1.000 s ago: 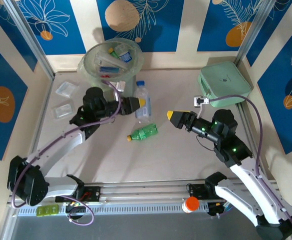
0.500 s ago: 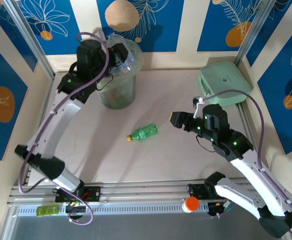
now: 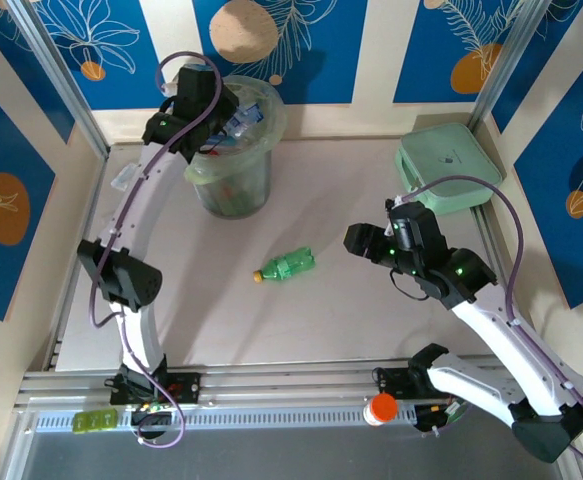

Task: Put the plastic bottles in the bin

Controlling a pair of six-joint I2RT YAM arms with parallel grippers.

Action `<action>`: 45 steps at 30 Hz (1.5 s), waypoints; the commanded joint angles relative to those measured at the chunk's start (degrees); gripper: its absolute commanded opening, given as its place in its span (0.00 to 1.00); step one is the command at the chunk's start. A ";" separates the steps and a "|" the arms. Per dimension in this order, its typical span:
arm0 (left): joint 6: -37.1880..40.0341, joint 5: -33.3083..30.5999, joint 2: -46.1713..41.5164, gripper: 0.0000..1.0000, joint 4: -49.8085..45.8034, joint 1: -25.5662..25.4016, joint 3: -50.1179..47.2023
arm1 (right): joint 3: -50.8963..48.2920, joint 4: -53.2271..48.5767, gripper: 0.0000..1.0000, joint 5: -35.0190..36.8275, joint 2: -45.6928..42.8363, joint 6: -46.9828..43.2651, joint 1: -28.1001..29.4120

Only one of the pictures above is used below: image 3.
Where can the clear bottle blue white label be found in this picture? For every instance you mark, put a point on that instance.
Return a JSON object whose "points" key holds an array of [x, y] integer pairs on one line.
{"points": [[248, 117]]}

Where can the green bottle with yellow cap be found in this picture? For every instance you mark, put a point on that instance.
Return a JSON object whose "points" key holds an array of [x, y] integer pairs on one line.
{"points": [[288, 265]]}

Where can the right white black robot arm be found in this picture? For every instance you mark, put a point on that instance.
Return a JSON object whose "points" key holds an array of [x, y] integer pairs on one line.
{"points": [[501, 340]]}

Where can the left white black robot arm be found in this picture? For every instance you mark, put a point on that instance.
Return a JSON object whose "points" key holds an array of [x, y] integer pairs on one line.
{"points": [[131, 280]]}

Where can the clear plastic trash bin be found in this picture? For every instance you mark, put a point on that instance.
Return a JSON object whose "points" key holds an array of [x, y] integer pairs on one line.
{"points": [[203, 175]]}

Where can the translucent grey waste bin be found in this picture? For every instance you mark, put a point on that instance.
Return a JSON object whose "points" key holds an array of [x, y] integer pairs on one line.
{"points": [[256, 195]]}

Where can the mint green zip case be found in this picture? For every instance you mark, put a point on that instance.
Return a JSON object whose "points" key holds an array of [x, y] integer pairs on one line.
{"points": [[451, 155]]}

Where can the clear plastic clamshell container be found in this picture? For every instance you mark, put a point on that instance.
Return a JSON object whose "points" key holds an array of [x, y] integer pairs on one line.
{"points": [[123, 178]]}

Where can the white bottle with orange cap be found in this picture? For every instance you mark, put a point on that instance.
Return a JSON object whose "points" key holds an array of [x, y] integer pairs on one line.
{"points": [[383, 406]]}

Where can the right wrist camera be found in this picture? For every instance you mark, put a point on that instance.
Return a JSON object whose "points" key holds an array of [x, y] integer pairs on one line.
{"points": [[393, 202]]}

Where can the aluminium frame post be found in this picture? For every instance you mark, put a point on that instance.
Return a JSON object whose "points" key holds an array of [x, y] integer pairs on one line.
{"points": [[510, 60], [58, 75]]}

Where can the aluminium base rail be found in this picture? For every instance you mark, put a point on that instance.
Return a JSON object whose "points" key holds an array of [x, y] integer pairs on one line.
{"points": [[291, 382]]}

